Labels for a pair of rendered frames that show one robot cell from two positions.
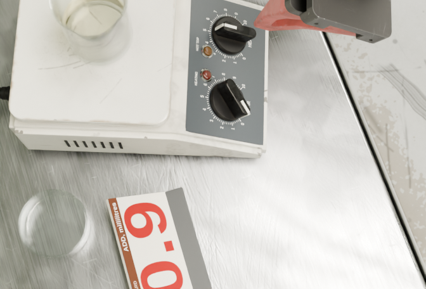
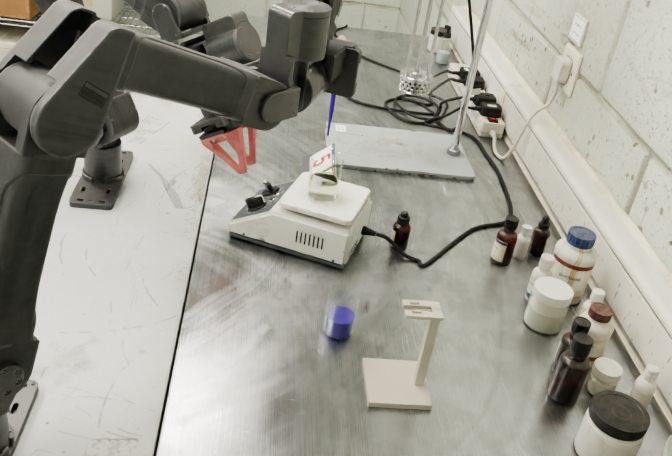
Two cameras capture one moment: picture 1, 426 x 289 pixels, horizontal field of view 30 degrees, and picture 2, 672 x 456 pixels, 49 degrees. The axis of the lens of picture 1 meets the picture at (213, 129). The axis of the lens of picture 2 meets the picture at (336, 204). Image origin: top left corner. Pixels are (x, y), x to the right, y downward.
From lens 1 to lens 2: 1.25 m
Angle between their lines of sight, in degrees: 75
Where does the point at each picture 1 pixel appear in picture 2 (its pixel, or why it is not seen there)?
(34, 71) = (355, 196)
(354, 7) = not seen: hidden behind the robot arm
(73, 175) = not seen: hidden behind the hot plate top
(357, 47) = (187, 216)
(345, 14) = not seen: hidden behind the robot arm
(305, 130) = (233, 203)
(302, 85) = (224, 214)
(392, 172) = (203, 184)
